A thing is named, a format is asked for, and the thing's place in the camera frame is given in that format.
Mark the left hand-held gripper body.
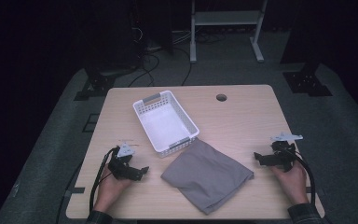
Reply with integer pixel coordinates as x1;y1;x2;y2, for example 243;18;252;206
107;142;142;181

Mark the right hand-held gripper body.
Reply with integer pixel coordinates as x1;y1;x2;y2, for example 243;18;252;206
269;133;304;173

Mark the white perforated plastic basket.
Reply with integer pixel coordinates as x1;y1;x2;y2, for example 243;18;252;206
132;90;200;158

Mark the grey cloth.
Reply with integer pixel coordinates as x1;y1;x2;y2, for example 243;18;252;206
160;138;255;216

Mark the person's left hand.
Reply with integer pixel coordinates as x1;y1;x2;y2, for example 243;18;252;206
92;164;134;215

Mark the person's right hand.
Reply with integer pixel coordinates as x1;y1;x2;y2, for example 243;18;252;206
269;161;310;206

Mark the black stand base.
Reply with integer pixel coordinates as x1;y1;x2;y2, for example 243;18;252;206
74;66;117;102
282;63;334;98

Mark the dark computer tower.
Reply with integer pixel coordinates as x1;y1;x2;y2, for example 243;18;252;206
132;0;174;55

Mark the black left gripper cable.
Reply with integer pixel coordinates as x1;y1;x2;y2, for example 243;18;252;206
88;147;119;217

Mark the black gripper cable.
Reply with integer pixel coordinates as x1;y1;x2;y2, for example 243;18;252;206
288;148;317;207
88;147;119;217

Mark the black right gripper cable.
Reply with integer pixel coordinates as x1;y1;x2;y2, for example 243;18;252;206
288;148;317;207

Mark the black floor cable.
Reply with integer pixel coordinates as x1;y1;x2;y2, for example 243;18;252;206
172;46;194;87
126;51;161;89

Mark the white metal stand frame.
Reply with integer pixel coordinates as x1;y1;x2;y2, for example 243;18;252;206
189;0;269;64

